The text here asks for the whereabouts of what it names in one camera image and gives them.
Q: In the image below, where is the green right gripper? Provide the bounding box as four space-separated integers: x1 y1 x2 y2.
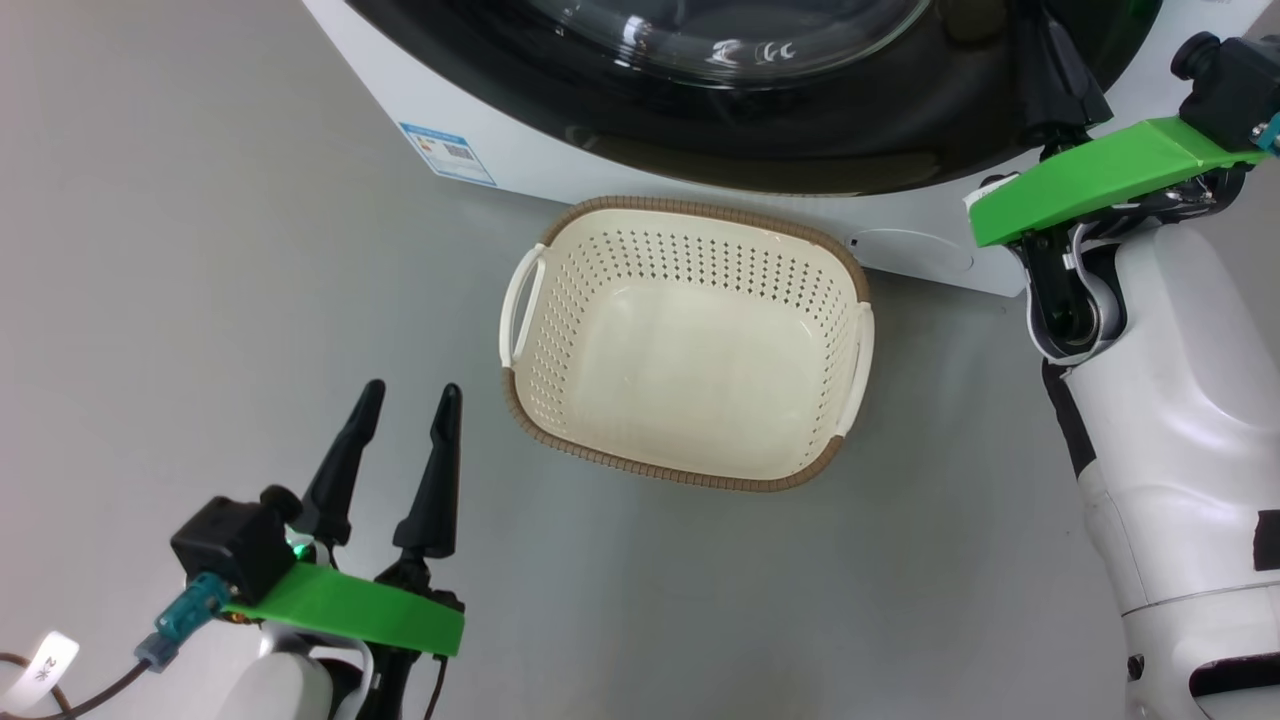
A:
965 0 1271 366

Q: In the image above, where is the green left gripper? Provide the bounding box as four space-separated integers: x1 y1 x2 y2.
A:
222 379 467 720

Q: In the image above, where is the black glass washing machine door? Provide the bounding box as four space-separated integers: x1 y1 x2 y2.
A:
340 0 1166 197

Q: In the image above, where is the white front-load washing machine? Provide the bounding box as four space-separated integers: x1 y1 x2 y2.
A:
300 0 1280 299

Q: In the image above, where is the round white filter cover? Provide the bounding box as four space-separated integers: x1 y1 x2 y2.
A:
848 228 973 276

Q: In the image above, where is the cream perforated laundry basket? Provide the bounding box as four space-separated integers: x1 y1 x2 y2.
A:
498 196 876 493

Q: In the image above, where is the blue white energy label sticker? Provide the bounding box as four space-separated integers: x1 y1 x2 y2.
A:
398 122 498 188

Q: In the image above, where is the teal left camera connector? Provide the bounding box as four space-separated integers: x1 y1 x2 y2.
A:
135 572 233 669

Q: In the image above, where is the dark left camera cable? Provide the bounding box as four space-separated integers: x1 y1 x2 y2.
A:
0 650 151 720

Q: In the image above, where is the white cable tag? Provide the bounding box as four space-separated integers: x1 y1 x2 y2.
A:
20 630 81 687

